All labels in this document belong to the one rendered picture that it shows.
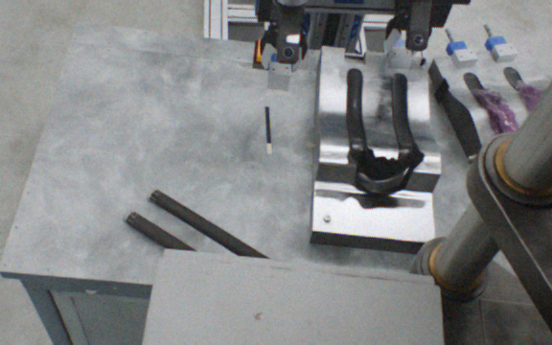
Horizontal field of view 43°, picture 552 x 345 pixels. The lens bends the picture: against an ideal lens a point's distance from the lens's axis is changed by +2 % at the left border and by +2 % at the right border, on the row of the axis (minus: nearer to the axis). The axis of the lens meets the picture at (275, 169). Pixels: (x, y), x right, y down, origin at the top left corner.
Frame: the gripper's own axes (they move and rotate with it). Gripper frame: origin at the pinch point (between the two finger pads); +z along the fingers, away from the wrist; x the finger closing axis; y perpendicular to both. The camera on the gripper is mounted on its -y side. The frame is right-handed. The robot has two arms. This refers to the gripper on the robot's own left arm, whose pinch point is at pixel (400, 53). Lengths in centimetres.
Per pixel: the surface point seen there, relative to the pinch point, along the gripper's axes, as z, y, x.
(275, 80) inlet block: -2.2, -15.0, 29.6
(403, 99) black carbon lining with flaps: 3.2, -11.4, -1.4
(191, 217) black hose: 6, -48, 44
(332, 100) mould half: 3.1, -14.2, 15.8
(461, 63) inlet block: 4.3, 3.0, -16.5
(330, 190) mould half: 5.5, -37.6, 15.3
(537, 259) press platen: -62, -85, 5
